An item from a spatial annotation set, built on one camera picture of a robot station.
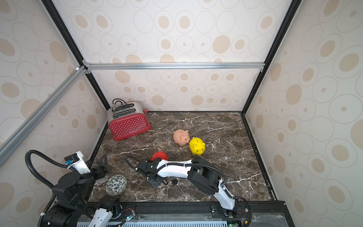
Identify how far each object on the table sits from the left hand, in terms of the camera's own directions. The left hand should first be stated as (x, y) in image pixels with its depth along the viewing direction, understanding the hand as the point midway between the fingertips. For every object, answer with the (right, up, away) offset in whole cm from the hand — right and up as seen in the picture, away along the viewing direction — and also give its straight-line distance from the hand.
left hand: (104, 156), depth 63 cm
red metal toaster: (-2, +17, +29) cm, 34 cm away
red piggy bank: (+21, -4, +24) cm, 32 cm away
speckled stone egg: (-4, -21, +19) cm, 28 cm away
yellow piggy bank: (+44, 0, +26) cm, 51 cm away
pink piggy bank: (+34, +6, +31) cm, 46 cm away
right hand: (+21, -19, +24) cm, 37 cm away
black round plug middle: (+30, -20, +21) cm, 41 cm away
